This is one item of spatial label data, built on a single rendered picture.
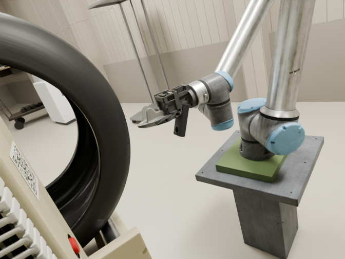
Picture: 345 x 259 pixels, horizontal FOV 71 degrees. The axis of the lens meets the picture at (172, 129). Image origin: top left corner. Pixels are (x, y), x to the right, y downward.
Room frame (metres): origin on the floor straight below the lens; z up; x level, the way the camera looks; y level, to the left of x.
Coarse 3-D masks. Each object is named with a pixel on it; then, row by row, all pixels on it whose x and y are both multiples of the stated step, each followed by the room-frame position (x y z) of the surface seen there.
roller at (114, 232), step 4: (108, 220) 0.53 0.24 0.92; (112, 220) 0.53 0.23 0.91; (108, 224) 0.51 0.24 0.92; (112, 224) 0.51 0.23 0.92; (104, 228) 0.50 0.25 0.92; (108, 228) 0.49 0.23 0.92; (112, 228) 0.49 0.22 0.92; (116, 228) 0.50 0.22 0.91; (100, 232) 0.50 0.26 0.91; (104, 232) 0.49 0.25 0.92; (108, 232) 0.48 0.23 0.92; (112, 232) 0.48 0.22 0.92; (116, 232) 0.48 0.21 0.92; (104, 236) 0.48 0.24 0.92; (108, 236) 0.47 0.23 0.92; (112, 236) 0.46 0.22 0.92; (116, 236) 0.46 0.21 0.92; (104, 240) 0.47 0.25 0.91; (108, 240) 0.45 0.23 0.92; (112, 240) 0.45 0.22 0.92
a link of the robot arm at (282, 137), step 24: (288, 0) 0.85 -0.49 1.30; (312, 0) 0.82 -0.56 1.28; (288, 24) 0.84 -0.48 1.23; (288, 48) 0.83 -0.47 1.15; (288, 72) 0.83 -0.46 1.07; (288, 96) 0.82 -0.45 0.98; (264, 120) 0.85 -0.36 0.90; (288, 120) 0.80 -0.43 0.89; (264, 144) 0.84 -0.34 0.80; (288, 144) 0.79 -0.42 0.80
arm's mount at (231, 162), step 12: (228, 156) 1.07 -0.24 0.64; (240, 156) 1.04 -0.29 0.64; (276, 156) 0.96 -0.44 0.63; (216, 168) 1.04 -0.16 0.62; (228, 168) 0.98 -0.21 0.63; (240, 168) 0.95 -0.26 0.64; (252, 168) 0.93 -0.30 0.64; (264, 168) 0.90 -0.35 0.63; (276, 168) 0.88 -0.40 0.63; (264, 180) 0.86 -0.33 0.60
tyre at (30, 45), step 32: (0, 32) 0.47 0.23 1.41; (32, 32) 0.50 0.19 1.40; (32, 64) 0.47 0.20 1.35; (64, 64) 0.49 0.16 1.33; (96, 96) 0.51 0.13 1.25; (96, 128) 0.49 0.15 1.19; (96, 160) 0.72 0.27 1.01; (128, 160) 0.54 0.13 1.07; (64, 192) 0.69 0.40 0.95; (96, 192) 0.47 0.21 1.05; (96, 224) 0.46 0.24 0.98
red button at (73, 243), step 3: (69, 240) 0.32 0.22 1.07; (72, 240) 0.32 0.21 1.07; (75, 240) 0.33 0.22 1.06; (72, 243) 0.31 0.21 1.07; (75, 243) 0.32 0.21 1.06; (72, 246) 0.31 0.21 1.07; (75, 246) 0.31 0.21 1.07; (78, 246) 0.32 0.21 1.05; (75, 249) 0.31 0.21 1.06; (78, 249) 0.31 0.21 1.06; (75, 252) 0.31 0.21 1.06; (78, 252) 0.31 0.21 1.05
